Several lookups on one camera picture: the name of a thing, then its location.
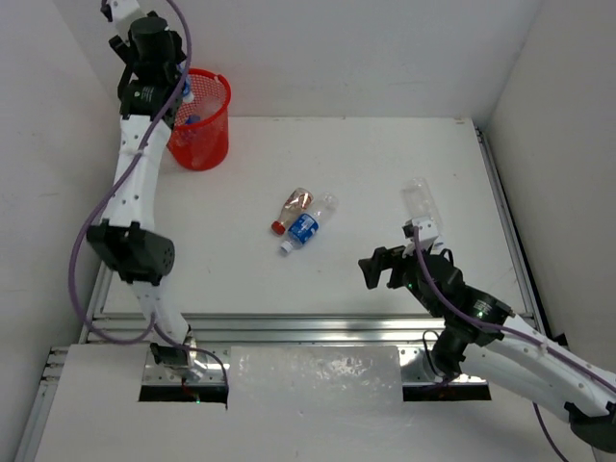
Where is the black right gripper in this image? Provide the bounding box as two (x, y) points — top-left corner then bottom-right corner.
(358, 238), (441, 318)

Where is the blue-label water bottle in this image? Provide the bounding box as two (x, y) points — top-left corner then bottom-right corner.
(178, 64), (194, 104)
(280, 192), (339, 255)

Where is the clear unlabelled plastic bottle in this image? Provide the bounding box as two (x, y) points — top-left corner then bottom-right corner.
(401, 177), (444, 231)

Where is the red-capped clear bottle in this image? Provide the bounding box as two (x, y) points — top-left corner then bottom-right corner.
(270, 188), (314, 236)

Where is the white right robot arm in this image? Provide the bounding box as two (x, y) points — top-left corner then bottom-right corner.
(358, 246), (615, 453)

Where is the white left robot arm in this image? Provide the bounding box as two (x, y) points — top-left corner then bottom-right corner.
(86, 1), (194, 381)

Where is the red mesh plastic bin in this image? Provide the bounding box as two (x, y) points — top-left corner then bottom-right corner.
(167, 68), (231, 171)

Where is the translucent plastic sheet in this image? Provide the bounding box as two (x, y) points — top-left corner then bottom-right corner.
(228, 346), (403, 413)

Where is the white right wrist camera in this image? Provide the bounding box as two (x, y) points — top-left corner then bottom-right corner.
(402, 216), (440, 255)

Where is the aluminium frame rail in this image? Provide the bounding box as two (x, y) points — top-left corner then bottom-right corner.
(79, 117), (569, 386)

